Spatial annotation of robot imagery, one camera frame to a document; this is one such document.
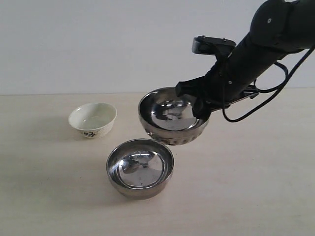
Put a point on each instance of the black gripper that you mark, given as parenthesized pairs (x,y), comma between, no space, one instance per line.
(225,81)

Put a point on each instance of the ribbed stainless steel bowl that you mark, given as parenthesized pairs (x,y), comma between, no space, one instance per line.
(168,118)

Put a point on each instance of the white ceramic patterned bowl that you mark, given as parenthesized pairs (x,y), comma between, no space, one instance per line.
(93,120)

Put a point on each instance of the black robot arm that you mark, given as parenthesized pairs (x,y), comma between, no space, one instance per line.
(279,28)

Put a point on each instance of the plain stainless steel bowl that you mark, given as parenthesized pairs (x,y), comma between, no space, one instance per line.
(140,168)

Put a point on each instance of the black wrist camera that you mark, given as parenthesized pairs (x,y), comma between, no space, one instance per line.
(218,47)

